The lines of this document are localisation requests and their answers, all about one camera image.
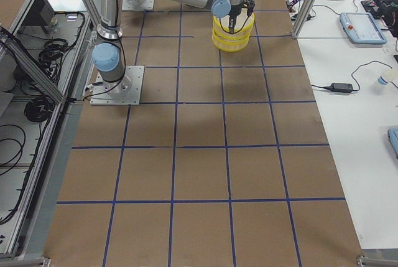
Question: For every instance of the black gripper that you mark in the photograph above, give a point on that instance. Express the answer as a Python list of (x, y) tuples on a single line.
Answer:
[(233, 12)]

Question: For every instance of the black power adapter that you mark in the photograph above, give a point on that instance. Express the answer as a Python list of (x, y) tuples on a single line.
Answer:
[(340, 88)]

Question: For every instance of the blue teach pendant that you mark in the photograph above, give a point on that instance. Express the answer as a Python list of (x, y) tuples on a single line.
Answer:
[(361, 28), (392, 134)]

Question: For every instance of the paper cup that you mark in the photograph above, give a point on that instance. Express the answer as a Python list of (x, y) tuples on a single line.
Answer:
[(385, 79)]

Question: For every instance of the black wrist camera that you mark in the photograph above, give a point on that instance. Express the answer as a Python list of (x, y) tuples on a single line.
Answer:
[(249, 6)]

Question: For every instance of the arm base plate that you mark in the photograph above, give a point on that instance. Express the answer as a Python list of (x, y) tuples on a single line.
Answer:
[(128, 92), (138, 5)]

